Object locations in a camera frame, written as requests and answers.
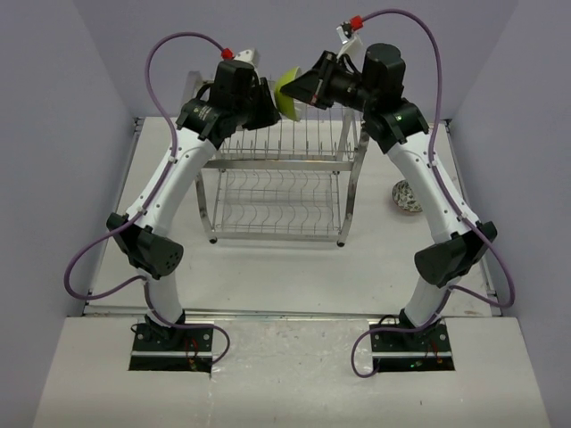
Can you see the pink floral bowl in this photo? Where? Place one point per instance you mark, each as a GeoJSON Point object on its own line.
{"type": "Point", "coordinates": [404, 198]}

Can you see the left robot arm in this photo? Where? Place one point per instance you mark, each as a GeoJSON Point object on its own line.
{"type": "Point", "coordinates": [143, 232]}

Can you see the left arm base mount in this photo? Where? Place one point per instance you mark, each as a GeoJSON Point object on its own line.
{"type": "Point", "coordinates": [182, 351]}

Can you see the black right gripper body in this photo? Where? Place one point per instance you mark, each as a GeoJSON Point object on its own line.
{"type": "Point", "coordinates": [349, 89]}

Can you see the stainless steel dish rack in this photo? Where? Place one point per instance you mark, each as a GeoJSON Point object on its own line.
{"type": "Point", "coordinates": [293, 181]}

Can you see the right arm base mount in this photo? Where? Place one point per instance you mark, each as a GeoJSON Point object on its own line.
{"type": "Point", "coordinates": [428, 351]}

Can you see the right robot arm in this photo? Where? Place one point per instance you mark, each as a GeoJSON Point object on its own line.
{"type": "Point", "coordinates": [400, 130]}

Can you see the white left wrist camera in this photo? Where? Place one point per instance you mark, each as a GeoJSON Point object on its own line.
{"type": "Point", "coordinates": [250, 56]}

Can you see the green square bowl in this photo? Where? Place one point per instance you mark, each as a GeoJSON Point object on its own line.
{"type": "Point", "coordinates": [287, 106]}

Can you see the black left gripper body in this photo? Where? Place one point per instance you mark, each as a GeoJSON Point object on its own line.
{"type": "Point", "coordinates": [244, 106]}

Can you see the aluminium table rail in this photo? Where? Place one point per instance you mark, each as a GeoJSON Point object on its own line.
{"type": "Point", "coordinates": [236, 313]}

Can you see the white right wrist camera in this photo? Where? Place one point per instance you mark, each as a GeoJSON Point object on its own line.
{"type": "Point", "coordinates": [351, 43]}

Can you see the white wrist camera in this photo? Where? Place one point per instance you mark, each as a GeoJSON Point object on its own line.
{"type": "Point", "coordinates": [250, 56]}
{"type": "Point", "coordinates": [351, 43]}

